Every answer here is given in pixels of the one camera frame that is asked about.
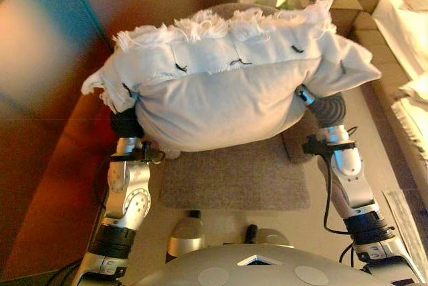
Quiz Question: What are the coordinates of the silver robot leg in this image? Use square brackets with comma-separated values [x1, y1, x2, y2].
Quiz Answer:
[245, 224, 290, 247]
[166, 210, 205, 262]

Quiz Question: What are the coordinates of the grey patterned rug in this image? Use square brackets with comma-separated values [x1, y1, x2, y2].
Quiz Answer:
[381, 188, 428, 280]

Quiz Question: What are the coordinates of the grey fabric armchair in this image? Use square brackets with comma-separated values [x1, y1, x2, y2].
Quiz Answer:
[158, 2, 345, 212]

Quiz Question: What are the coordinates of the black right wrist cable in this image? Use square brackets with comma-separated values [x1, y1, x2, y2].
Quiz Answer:
[322, 127, 358, 263]

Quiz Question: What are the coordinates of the silver left robot leg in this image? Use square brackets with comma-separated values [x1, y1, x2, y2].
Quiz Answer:
[166, 210, 205, 262]

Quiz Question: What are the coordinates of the beige upholstered bed frame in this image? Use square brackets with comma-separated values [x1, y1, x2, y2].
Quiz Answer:
[349, 0, 428, 200]

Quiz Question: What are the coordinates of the beige wooden nightstand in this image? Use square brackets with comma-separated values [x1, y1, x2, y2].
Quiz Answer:
[290, 0, 364, 38]

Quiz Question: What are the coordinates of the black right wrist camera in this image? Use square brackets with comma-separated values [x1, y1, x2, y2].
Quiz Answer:
[302, 134, 327, 156]

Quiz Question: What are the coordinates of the white fringed cushion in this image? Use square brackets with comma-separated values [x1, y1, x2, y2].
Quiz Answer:
[81, 0, 382, 160]

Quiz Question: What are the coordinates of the white bed duvet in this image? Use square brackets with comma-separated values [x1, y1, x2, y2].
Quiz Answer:
[372, 0, 428, 76]

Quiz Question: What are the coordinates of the silver right robot leg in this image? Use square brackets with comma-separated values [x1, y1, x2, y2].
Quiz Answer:
[245, 224, 290, 247]

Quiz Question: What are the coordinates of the grey robot torso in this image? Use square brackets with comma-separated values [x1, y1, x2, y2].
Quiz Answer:
[122, 244, 415, 286]

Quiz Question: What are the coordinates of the dark right robot hand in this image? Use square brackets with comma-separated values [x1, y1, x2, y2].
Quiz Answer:
[296, 85, 347, 130]

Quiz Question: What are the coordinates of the dark left robot hand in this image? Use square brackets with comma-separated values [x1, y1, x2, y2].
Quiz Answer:
[110, 107, 146, 140]

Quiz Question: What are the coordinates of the dark wooden cabinet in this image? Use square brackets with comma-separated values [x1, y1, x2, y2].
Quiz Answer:
[0, 0, 116, 280]

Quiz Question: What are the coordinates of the cream fringed blanket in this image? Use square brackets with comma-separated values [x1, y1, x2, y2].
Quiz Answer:
[391, 75, 428, 163]

